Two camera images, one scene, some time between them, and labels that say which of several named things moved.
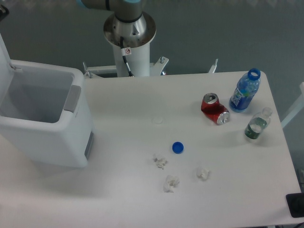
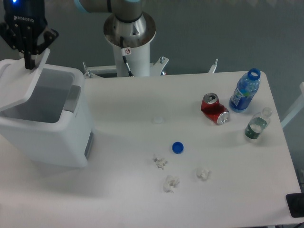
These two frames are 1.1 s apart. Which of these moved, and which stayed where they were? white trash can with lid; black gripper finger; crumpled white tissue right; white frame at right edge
Moved: black gripper finger
Stayed: white trash can with lid; crumpled white tissue right; white frame at right edge
